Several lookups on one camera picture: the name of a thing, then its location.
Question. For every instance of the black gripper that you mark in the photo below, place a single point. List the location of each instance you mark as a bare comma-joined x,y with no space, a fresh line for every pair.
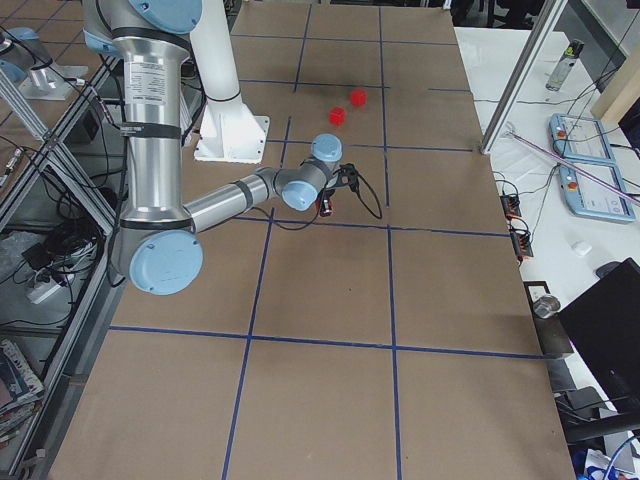
325,201

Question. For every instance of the red block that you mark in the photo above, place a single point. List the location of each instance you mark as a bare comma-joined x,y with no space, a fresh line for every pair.
358,97
337,116

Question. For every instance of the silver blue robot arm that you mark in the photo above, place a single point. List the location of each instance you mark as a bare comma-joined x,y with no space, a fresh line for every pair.
157,246

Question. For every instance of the metal cup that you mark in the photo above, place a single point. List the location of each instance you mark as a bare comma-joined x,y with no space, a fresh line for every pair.
546,306

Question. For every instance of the lower blue teach pendant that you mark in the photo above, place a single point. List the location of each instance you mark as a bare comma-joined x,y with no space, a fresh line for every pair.
587,199

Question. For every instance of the blue teach pendant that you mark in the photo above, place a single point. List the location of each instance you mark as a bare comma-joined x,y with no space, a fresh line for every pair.
580,138
587,199

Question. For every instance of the upper blue teach pendant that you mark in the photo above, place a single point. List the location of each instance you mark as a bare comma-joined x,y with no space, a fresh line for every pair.
580,138

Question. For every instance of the black monitor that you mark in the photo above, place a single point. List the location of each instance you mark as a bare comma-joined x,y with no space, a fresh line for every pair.
603,325

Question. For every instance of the stack of books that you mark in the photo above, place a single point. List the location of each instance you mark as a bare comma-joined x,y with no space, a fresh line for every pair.
21,390

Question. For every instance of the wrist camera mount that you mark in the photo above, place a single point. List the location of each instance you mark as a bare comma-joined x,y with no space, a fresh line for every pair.
347,176

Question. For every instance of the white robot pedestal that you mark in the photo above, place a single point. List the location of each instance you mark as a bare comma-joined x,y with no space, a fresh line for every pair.
229,131

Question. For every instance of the aluminium frame post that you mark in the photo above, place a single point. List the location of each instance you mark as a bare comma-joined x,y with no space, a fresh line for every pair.
547,20

